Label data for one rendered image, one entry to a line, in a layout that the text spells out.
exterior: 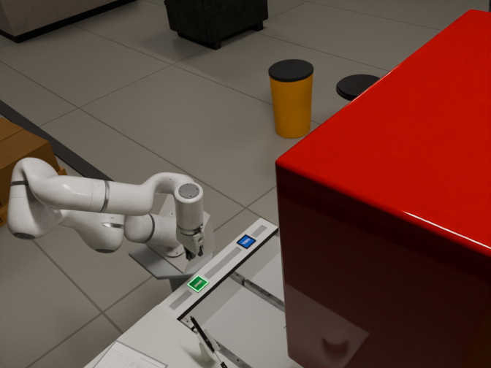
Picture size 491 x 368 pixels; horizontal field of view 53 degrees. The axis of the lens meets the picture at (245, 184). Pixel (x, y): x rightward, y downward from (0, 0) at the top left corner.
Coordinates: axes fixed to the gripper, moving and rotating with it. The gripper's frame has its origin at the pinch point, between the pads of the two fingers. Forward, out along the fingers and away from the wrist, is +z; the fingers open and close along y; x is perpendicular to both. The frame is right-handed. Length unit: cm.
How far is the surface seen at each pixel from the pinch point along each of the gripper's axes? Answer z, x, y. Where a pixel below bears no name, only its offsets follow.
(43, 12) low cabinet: 198, -231, 527
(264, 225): 15.4, -37.3, -2.9
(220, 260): 15.5, -13.1, -1.8
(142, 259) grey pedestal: 37.0, -1.5, 31.8
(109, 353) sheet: 14.6, 37.2, -1.7
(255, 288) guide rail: 23.7, -17.1, -16.5
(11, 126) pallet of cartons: 127, -47, 258
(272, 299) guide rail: 22.0, -17.1, -24.6
